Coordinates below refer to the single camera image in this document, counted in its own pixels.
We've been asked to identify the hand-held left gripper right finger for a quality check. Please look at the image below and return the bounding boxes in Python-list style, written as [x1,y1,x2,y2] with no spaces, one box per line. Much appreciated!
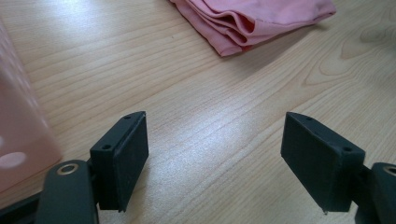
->
[280,111,366,216]

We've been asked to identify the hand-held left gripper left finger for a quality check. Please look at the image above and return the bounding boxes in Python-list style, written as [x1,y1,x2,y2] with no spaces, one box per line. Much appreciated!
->
[89,110,149,214]

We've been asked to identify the pink plastic basket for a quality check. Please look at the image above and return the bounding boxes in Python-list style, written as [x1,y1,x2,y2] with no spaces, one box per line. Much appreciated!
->
[0,21,64,194]

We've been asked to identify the pink cloth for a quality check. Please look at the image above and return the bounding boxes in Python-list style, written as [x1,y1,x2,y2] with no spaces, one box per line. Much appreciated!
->
[168,0,337,58]

